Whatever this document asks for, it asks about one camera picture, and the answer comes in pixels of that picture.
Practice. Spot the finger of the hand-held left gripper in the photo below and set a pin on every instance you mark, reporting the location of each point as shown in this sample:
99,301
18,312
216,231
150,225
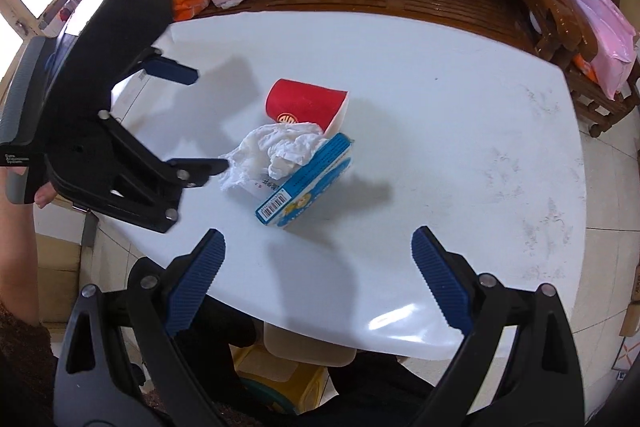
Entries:
172,70
195,168

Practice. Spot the orange packet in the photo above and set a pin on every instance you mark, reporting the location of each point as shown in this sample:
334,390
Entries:
586,68

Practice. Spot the wooden armchair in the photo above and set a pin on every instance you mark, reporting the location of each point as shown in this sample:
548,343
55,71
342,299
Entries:
545,7

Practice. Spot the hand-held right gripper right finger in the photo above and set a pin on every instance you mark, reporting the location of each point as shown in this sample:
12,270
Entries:
442,282

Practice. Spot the printed cardboard sheet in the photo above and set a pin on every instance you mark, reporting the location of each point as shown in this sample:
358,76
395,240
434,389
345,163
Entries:
627,357

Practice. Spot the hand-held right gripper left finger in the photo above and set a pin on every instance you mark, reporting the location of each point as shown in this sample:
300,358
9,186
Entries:
195,282

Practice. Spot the person's left hand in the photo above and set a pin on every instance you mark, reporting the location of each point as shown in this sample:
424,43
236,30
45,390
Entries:
46,197

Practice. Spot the yellow plastic stool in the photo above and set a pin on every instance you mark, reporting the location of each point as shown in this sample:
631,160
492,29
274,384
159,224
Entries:
280,387

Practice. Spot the red paper cup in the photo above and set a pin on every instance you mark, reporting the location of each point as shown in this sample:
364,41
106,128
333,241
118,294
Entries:
300,99

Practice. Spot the beige plastic bin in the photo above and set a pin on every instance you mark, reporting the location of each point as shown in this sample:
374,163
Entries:
310,349

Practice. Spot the beige balcony door panel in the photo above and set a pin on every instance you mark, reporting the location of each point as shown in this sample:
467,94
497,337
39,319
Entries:
57,277

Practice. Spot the small red hanging item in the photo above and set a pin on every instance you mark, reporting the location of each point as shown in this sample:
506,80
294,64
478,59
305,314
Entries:
65,15

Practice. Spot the white tissue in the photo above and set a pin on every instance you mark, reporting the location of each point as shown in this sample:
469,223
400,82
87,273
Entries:
265,147

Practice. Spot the pink plastic bag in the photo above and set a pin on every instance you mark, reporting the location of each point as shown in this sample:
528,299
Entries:
605,37

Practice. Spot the brown cardboard box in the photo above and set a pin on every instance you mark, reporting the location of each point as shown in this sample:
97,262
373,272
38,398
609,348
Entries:
634,297

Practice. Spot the person's left forearm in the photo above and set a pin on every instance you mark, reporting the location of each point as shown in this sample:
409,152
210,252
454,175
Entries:
17,257

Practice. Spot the blue cardboard box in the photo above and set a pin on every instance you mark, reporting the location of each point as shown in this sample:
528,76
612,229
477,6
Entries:
310,182

